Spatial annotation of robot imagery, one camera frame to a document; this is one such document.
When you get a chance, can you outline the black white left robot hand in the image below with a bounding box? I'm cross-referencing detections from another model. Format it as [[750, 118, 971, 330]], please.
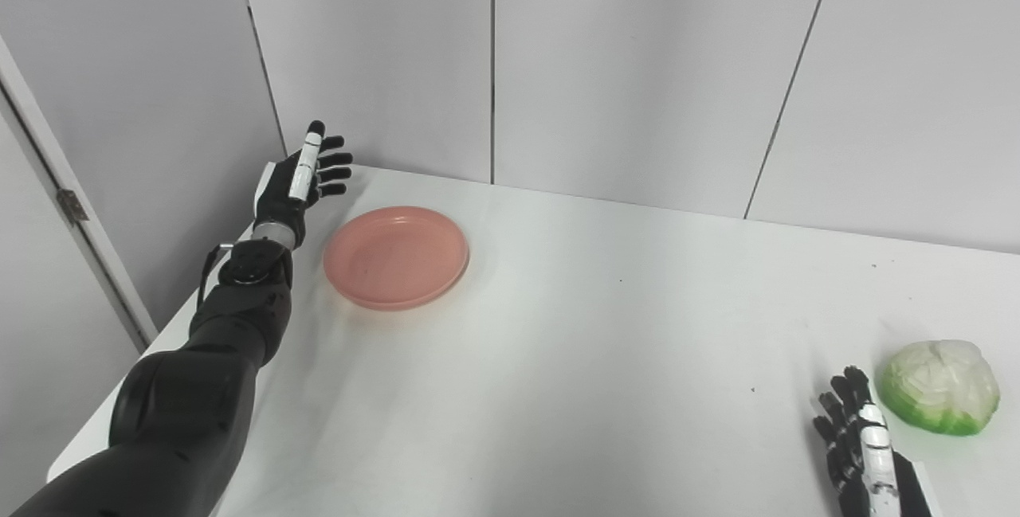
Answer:
[[253, 120, 354, 233]]

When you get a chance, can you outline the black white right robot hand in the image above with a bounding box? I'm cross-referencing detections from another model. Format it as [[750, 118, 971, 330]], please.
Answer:
[[813, 366, 935, 517]]

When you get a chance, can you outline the green white toy cabbage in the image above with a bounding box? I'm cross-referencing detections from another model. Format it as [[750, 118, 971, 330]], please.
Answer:
[[879, 339, 1002, 437]]

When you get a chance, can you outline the pink round plate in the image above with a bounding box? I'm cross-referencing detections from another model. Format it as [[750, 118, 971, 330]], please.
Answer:
[[323, 206, 470, 311]]

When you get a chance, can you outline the metal door hinge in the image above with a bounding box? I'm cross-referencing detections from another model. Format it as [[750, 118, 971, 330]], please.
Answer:
[[56, 189, 90, 225]]

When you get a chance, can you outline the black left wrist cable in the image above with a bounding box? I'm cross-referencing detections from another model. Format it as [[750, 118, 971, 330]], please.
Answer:
[[197, 243, 237, 312]]

